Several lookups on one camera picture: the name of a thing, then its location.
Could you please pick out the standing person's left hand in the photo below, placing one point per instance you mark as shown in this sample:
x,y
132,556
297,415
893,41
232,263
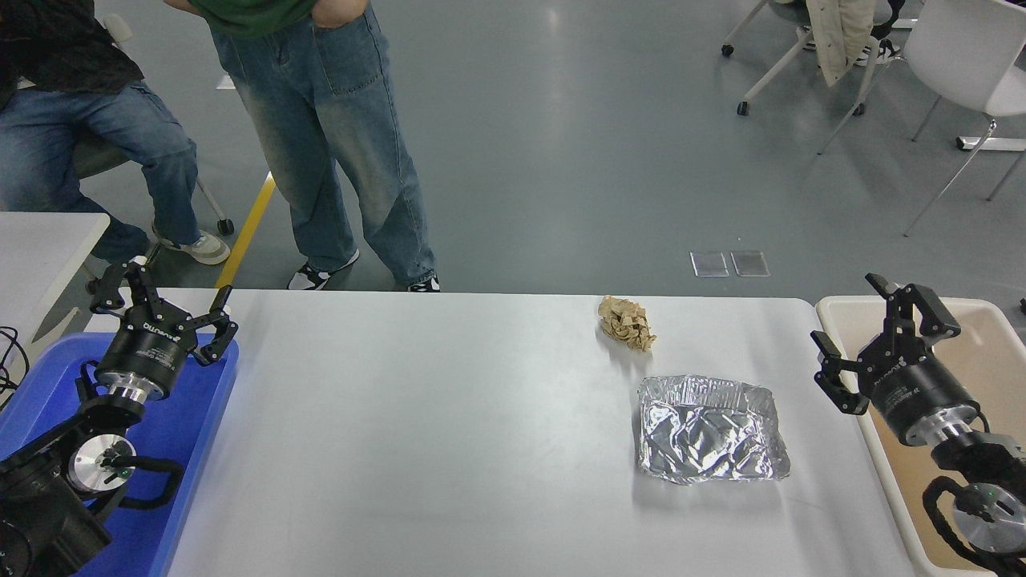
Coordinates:
x,y
341,11

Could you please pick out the standing person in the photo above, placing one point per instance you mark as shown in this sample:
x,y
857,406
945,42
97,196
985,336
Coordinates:
x,y
321,120

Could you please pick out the clear floor plate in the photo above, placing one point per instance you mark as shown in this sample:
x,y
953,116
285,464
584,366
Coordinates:
x,y
709,264
749,264

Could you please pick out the foil tray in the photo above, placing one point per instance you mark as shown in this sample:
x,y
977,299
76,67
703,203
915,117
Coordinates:
x,y
709,433

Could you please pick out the tan paper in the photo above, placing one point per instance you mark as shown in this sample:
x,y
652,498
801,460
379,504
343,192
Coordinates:
x,y
628,322

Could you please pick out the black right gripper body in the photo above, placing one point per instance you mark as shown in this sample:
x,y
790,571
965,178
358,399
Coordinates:
x,y
922,389

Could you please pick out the person with black-white shoes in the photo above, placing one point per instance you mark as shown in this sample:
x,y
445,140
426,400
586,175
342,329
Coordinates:
x,y
878,50

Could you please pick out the white floor base bar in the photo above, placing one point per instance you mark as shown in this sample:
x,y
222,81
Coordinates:
x,y
990,143

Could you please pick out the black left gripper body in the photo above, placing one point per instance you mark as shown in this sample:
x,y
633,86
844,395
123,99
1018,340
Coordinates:
x,y
148,353

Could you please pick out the white-legged rolling chair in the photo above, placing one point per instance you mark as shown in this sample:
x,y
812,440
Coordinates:
x,y
773,68

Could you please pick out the seated person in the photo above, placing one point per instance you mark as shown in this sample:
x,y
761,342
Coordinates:
x,y
48,128

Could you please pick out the blue plastic tray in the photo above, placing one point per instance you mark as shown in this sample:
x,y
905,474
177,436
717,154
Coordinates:
x,y
184,417

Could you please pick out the large pale plastic bin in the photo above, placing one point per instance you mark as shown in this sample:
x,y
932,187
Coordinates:
x,y
990,353

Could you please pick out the white shell chair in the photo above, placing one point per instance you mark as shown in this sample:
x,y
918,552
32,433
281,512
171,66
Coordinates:
x,y
962,48

